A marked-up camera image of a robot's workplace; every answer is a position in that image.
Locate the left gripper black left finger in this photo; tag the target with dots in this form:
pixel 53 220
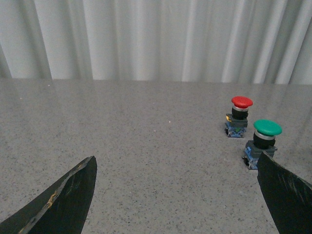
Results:
pixel 60 209

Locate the red mushroom push button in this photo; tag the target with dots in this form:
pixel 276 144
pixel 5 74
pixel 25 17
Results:
pixel 236 122

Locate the green mushroom push button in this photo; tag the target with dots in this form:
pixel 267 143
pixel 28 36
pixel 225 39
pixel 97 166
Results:
pixel 265 132

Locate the white pleated curtain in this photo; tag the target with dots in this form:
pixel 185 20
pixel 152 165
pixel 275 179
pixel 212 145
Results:
pixel 240 41

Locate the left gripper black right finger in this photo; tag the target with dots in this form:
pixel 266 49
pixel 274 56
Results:
pixel 288 197

